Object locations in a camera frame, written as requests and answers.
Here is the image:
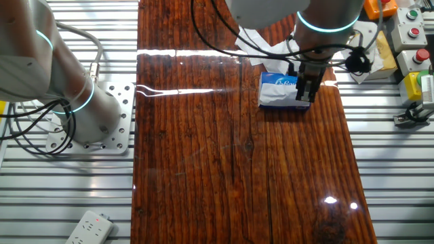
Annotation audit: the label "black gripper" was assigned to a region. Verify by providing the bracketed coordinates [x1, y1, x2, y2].
[295, 63, 327, 104]

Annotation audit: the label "crumpled white napkin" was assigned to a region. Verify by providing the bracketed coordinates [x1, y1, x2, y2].
[235, 26, 282, 67]
[267, 40, 301, 74]

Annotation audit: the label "blue tissue pack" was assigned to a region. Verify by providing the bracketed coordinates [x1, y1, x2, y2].
[258, 71, 311, 111]

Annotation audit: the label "grey box red mushroom button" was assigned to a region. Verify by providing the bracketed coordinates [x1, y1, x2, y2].
[395, 48, 432, 77]

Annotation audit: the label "yellow box green button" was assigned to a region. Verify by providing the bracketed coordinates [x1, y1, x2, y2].
[399, 70, 429, 106]

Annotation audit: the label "orange button box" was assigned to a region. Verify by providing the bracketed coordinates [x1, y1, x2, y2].
[363, 0, 399, 20]

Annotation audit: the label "grey box green red buttons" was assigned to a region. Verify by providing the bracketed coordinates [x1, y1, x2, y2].
[391, 6, 429, 53]

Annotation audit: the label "brown wooden board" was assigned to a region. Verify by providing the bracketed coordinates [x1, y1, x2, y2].
[130, 0, 378, 244]

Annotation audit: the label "white power strip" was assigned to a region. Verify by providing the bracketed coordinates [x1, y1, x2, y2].
[64, 210, 115, 244]

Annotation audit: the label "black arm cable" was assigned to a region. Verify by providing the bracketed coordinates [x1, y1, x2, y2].
[189, 0, 372, 74]

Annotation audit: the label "metal camera bracket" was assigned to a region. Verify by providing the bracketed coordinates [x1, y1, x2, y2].
[393, 101, 434, 129]

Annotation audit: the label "silver finned camera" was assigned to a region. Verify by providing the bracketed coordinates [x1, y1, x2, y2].
[420, 74, 434, 110]

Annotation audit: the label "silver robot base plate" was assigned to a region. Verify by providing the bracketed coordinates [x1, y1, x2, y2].
[45, 81, 136, 156]

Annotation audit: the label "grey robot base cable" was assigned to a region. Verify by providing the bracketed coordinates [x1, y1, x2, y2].
[56, 22, 104, 84]

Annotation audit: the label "black base cable bundle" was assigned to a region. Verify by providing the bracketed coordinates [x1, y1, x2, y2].
[0, 98, 77, 157]

